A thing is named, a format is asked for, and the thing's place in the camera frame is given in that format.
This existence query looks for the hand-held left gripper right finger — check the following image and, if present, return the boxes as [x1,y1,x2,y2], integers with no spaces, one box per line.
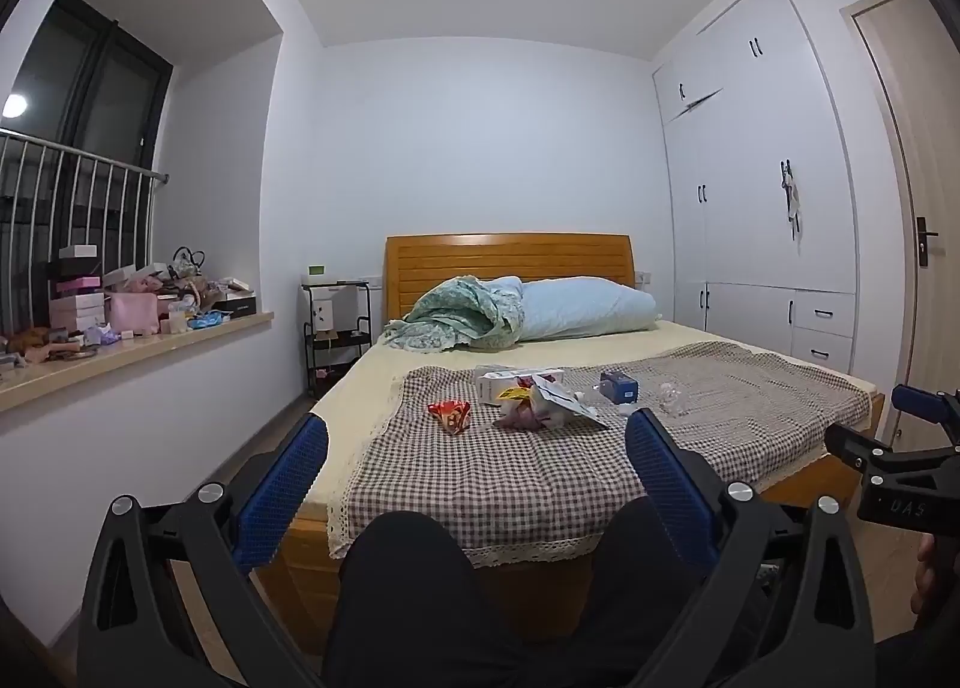
[624,407,878,688]

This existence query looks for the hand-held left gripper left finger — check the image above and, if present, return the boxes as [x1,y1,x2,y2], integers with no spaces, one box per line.
[75,412,331,688]

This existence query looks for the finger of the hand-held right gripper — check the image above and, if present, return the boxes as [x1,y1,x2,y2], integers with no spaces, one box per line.
[891,383,960,435]
[825,422,887,473]

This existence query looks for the yellow and white snack packet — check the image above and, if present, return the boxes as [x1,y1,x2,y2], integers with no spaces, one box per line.
[499,379,610,430]

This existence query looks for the purple cloth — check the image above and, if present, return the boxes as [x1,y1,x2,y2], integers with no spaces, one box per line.
[493,403,560,432]

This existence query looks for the red snack wrapper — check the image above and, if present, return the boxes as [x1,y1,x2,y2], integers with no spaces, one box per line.
[427,399,472,434]

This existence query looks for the person's right hand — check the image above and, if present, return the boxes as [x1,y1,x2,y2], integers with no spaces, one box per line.
[910,530,960,620]

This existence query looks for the clear plastic wrapper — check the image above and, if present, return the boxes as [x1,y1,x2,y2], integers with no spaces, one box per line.
[649,380,691,419]

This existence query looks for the brown checkered blanket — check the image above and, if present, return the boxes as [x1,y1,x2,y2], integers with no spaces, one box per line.
[326,341,875,569]

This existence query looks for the pale yellow bed sheet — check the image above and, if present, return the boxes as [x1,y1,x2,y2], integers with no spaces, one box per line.
[296,317,880,509]

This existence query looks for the black metal cart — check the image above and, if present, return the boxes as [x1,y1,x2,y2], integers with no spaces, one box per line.
[301,279,374,400]

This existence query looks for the person's black trousers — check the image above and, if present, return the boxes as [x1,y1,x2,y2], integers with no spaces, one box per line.
[322,497,773,688]

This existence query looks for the light blue pillow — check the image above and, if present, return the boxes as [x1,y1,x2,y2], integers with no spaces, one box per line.
[517,277,662,342]

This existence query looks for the beige stone windowsill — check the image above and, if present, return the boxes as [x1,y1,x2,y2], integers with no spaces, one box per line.
[0,311,275,413]

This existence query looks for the white carton box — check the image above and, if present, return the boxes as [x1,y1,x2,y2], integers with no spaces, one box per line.
[476,367,565,408]

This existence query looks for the pink pouch bag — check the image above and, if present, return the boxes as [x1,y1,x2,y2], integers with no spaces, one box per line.
[105,290,160,337]

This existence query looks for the green floral quilt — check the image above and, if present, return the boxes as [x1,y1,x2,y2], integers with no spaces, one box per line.
[381,275,526,351]

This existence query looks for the white built-in wardrobe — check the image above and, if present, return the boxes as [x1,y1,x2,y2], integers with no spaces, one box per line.
[651,0,860,378]

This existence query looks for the light wooden door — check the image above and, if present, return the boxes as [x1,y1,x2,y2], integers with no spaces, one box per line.
[840,0,960,449]

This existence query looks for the wooden bed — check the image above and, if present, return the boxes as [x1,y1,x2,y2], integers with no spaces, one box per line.
[289,233,886,648]

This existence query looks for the stack of pink white boxes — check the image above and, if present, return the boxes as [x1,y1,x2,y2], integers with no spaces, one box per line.
[49,244,106,333]

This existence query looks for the brown plush toy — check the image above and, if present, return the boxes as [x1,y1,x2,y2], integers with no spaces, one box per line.
[6,328,55,363]

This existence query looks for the metal window railing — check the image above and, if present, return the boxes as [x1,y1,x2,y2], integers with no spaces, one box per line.
[0,127,170,344]

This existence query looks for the dark framed window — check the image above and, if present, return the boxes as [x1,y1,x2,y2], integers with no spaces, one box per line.
[0,0,175,262]

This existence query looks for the brown handbag with handles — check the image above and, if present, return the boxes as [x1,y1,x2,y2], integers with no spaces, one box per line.
[171,247,218,299]

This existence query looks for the hanging charm on wardrobe handle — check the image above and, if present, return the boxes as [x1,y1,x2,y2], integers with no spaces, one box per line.
[780,161,802,239]

